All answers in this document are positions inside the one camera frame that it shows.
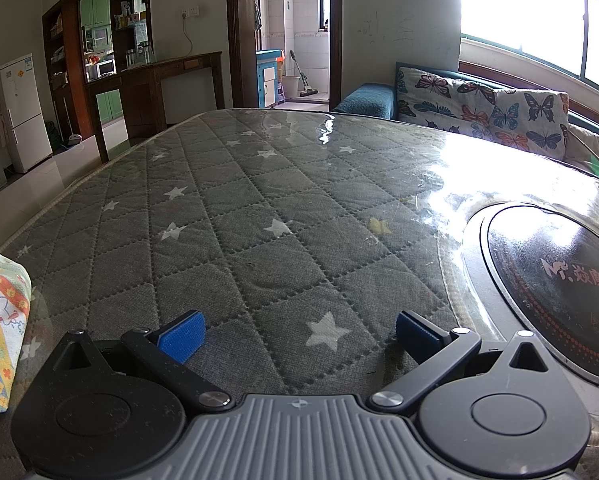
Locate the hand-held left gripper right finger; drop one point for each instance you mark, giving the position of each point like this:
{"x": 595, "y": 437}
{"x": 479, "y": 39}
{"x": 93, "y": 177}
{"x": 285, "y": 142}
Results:
{"x": 417, "y": 332}

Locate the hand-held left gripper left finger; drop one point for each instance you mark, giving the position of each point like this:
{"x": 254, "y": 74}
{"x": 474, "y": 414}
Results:
{"x": 182, "y": 336}

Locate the black round induction cooker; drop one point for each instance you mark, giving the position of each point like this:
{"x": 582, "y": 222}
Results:
{"x": 554, "y": 270}

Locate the grey star quilted table cover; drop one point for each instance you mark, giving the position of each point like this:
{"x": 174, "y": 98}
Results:
{"x": 259, "y": 200}

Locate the white floor brush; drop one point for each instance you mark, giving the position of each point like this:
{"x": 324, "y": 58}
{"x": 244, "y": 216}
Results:
{"x": 73, "y": 139}

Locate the butterfly print cushion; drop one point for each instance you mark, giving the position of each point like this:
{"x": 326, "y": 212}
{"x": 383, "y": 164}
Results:
{"x": 479, "y": 105}

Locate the teal sofa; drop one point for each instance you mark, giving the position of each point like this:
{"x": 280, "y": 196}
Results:
{"x": 364, "y": 100}

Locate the green base cabinet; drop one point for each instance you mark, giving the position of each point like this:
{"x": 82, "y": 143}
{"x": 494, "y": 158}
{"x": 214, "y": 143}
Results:
{"x": 110, "y": 106}

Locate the white pillow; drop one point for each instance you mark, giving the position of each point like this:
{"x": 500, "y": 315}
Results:
{"x": 584, "y": 145}

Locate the floor mop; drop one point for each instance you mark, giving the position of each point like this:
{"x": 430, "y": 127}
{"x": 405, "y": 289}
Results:
{"x": 308, "y": 92}

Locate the white bucket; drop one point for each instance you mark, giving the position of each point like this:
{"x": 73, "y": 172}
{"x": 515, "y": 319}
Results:
{"x": 290, "y": 87}

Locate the white fridge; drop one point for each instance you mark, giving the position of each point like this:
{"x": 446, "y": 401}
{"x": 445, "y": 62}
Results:
{"x": 24, "y": 115}

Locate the dark wooden console table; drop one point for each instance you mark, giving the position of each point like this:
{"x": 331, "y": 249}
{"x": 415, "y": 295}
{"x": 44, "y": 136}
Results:
{"x": 179, "y": 62}

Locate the pink hanging towel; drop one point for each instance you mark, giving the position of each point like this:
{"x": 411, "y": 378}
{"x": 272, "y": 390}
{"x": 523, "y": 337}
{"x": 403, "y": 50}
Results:
{"x": 0, "y": 125}

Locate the white microwave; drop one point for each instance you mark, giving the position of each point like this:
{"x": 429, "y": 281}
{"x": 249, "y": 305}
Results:
{"x": 107, "y": 67}

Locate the blue and white cabinet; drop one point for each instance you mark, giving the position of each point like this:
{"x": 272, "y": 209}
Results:
{"x": 269, "y": 55}

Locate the dark wooden shelf unit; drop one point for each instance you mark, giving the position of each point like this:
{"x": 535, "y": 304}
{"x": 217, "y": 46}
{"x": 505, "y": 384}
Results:
{"x": 70, "y": 55}

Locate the grey hanging cloth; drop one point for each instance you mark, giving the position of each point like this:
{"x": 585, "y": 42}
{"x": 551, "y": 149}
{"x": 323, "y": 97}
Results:
{"x": 257, "y": 17}

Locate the large window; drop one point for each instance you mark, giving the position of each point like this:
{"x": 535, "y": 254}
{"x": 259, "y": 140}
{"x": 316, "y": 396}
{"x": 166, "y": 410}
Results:
{"x": 519, "y": 5}

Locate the dark wooden door frame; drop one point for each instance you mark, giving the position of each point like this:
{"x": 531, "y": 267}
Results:
{"x": 239, "y": 35}

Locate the white wall outlet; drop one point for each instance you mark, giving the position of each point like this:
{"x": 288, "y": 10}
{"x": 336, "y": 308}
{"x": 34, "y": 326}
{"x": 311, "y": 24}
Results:
{"x": 190, "y": 12}

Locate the green wall cabinet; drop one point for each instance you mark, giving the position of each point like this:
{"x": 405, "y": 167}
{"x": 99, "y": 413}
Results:
{"x": 95, "y": 10}

